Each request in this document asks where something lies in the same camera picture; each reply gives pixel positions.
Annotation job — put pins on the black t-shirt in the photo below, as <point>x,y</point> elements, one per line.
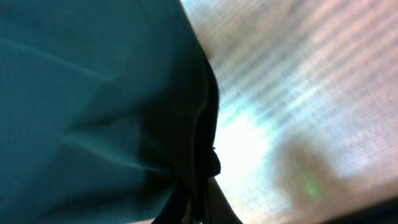
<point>108,112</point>

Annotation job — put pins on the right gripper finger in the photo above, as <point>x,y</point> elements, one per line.
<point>217,208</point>

